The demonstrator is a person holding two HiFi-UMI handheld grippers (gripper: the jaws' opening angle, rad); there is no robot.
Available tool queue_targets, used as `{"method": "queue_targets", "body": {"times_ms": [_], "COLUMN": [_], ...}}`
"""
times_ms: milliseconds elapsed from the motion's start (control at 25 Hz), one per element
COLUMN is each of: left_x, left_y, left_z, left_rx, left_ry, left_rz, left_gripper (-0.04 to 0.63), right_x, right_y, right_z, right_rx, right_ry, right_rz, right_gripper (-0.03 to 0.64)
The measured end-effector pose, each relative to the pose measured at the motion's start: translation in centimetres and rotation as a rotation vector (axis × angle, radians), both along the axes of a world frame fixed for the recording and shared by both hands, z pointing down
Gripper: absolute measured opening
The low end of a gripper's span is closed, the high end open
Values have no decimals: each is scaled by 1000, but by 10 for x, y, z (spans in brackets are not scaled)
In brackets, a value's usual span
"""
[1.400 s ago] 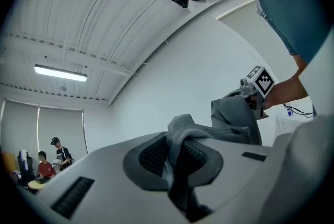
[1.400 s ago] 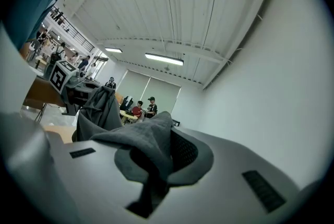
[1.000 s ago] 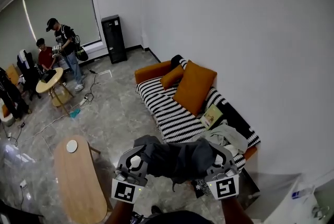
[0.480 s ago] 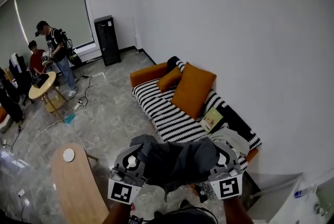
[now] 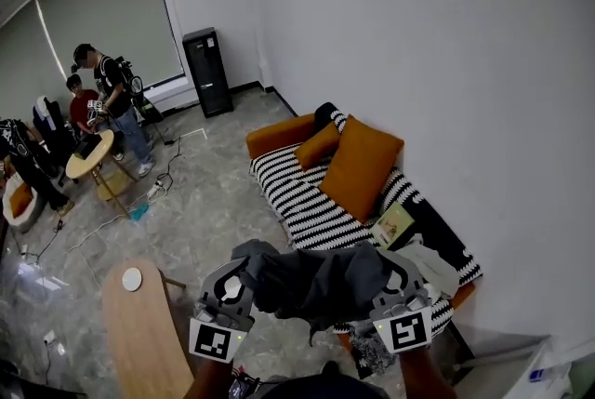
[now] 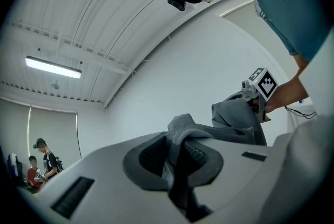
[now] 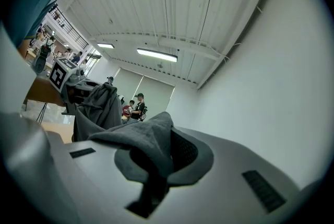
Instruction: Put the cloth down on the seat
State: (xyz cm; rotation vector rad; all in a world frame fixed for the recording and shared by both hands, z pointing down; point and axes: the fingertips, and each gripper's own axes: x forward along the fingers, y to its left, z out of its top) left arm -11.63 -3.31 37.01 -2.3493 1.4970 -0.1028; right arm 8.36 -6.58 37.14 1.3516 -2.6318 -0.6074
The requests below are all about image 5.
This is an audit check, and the white crumpled cloth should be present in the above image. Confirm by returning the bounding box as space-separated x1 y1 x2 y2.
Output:
393 233 461 301

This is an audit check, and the green book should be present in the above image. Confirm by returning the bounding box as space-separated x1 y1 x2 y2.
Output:
369 201 417 250

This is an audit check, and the white round disc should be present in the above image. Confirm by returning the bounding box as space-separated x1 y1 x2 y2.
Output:
121 267 145 293

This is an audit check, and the oval wooden side table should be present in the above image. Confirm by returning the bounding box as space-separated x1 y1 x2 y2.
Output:
100 258 197 399

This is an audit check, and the black box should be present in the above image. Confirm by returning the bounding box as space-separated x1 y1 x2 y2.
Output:
73 132 104 159

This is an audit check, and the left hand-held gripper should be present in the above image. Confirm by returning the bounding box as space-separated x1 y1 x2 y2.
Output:
188 258 257 364

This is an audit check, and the white open box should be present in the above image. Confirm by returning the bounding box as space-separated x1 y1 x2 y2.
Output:
451 333 595 399

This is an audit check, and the person's left forearm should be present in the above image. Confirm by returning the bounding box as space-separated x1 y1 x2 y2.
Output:
182 356 234 399

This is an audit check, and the teal cloth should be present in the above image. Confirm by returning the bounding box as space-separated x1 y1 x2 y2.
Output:
128 202 151 223

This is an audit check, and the black tall cabinet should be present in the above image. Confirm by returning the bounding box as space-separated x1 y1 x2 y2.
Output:
181 27 235 120

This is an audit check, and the narrow grey roller blind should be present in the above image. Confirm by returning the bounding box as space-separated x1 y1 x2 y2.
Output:
0 0 67 122

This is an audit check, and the white floor socket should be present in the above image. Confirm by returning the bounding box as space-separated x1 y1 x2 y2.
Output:
43 330 67 357

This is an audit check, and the person's dark torso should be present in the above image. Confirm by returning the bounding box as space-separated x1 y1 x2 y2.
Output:
268 360 392 399

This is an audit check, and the dark grey cloth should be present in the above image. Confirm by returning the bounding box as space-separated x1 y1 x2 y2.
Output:
231 238 397 348

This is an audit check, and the speckled black white bag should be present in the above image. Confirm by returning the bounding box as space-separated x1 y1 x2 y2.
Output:
347 325 397 380

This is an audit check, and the large grey roller blind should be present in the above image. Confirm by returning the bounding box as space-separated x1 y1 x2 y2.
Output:
34 0 188 85

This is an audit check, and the chair draped with clothes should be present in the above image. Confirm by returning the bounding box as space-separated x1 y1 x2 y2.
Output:
32 95 76 166

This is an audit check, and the black white striped blanket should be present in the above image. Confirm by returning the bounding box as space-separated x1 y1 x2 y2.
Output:
249 108 483 339

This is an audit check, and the small orange cushion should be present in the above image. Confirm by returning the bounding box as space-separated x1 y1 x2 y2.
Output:
293 121 342 172

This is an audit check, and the white floor cable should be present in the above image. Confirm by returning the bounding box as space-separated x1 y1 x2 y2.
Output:
64 190 162 257

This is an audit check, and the round wooden table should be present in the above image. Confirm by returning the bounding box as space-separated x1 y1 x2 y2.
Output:
65 128 139 220

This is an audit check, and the person's right forearm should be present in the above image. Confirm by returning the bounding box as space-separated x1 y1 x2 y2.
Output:
398 346 456 399

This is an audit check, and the white beanbag with orange cushion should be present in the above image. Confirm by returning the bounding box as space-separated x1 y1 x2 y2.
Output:
1 170 46 234

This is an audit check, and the large orange cushion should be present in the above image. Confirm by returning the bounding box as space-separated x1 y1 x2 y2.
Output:
318 113 406 225

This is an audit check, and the black cushion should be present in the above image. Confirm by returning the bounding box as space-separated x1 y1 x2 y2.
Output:
313 101 339 134

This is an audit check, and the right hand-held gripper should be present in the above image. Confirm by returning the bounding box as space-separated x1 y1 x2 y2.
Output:
371 250 436 354

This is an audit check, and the orange sofa seat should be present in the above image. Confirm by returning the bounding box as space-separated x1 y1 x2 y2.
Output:
245 101 484 382

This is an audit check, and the black floor cable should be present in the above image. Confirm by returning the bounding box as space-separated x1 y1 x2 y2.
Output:
155 126 183 192

